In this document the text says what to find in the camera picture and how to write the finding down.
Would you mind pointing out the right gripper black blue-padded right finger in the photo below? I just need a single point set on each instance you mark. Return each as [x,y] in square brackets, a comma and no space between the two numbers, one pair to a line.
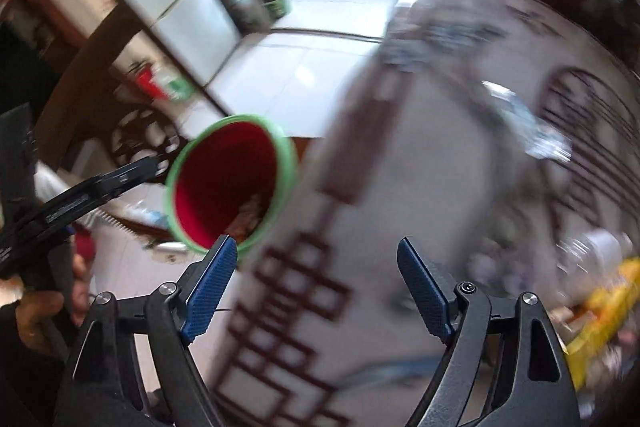
[530,383]

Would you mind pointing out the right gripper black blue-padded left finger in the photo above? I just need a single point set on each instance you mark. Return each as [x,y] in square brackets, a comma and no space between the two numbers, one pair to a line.
[102,384]

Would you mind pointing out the clear plastic wrapper bag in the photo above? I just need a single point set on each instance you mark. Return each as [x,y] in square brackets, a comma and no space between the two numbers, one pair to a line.
[536,137]

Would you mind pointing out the left hand on handle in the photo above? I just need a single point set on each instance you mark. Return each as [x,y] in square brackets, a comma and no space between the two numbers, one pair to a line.
[38,307]

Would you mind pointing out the wooden chair left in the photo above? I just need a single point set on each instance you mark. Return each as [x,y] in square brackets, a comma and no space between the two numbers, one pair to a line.
[91,103]

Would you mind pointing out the yellow orange box right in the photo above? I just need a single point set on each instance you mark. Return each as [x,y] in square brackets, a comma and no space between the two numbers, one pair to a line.
[610,306]

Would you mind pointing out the red bucket with green rim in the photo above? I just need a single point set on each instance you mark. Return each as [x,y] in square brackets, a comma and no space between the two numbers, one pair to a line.
[221,170]

